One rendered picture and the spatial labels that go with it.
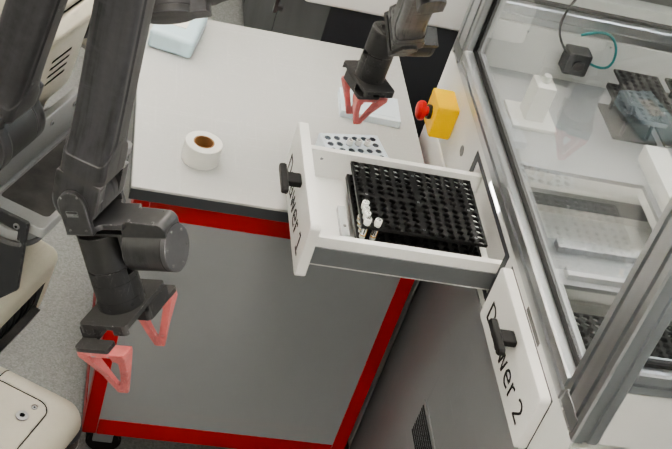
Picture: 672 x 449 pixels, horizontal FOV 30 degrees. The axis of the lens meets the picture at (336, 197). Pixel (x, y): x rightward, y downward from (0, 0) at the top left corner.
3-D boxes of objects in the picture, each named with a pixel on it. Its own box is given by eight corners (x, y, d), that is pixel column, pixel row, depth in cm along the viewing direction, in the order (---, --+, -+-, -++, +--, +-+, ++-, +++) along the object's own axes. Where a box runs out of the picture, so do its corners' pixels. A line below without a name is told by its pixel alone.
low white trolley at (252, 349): (69, 463, 265) (131, 186, 220) (88, 266, 313) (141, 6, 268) (334, 490, 278) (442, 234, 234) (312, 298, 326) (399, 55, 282)
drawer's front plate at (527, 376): (514, 449, 187) (540, 400, 180) (479, 313, 209) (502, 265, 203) (524, 450, 187) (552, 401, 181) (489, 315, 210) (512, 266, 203)
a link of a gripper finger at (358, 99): (361, 108, 243) (376, 68, 238) (376, 131, 238) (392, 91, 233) (330, 108, 240) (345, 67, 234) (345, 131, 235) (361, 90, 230)
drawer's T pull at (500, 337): (496, 357, 190) (499, 350, 189) (487, 322, 195) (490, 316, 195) (518, 360, 190) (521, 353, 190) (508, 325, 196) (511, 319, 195)
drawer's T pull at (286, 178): (280, 194, 207) (282, 188, 206) (278, 167, 212) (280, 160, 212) (301, 198, 207) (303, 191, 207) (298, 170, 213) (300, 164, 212)
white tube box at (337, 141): (326, 175, 238) (331, 159, 236) (313, 148, 244) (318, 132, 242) (385, 177, 243) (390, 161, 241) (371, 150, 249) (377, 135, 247)
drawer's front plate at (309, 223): (293, 277, 204) (311, 226, 197) (283, 168, 226) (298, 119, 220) (304, 278, 204) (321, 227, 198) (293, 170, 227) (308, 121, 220)
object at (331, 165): (306, 265, 205) (315, 237, 201) (295, 169, 225) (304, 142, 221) (532, 298, 214) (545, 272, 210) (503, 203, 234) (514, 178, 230)
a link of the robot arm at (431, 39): (399, 1, 221) (404, 49, 220) (453, 4, 226) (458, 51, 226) (365, 18, 231) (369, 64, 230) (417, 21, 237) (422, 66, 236)
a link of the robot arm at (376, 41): (369, 15, 227) (383, 32, 224) (401, 16, 231) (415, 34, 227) (357, 46, 231) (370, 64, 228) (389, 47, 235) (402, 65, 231)
